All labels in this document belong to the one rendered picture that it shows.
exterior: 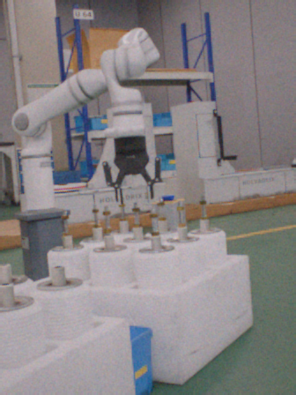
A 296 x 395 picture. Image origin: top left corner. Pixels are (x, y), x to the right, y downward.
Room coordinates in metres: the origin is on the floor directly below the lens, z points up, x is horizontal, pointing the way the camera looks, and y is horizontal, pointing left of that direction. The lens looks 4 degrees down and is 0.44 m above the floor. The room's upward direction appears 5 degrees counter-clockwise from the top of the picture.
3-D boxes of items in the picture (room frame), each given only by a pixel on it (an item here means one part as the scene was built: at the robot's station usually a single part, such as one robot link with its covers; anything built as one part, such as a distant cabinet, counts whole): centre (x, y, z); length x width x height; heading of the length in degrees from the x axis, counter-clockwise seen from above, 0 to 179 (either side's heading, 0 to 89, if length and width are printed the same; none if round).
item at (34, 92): (7.64, 1.29, 1.38); 0.49 x 0.02 x 0.35; 120
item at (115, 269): (1.21, 0.10, 0.16); 0.10 x 0.10 x 0.18
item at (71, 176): (6.01, 0.99, 0.19); 0.50 x 0.41 x 0.37; 34
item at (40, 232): (1.77, 0.35, 0.15); 0.15 x 0.15 x 0.30; 30
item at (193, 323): (1.31, 0.03, 0.09); 0.39 x 0.39 x 0.18; 59
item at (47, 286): (0.89, 0.16, 0.25); 0.08 x 0.08 x 0.01
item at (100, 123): (6.66, 0.55, 0.90); 0.50 x 0.38 x 0.21; 31
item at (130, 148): (1.31, 0.03, 0.45); 0.08 x 0.08 x 0.09
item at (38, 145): (1.78, 0.35, 0.54); 0.09 x 0.09 x 0.17; 67
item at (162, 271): (1.15, -0.01, 0.16); 0.10 x 0.10 x 0.18
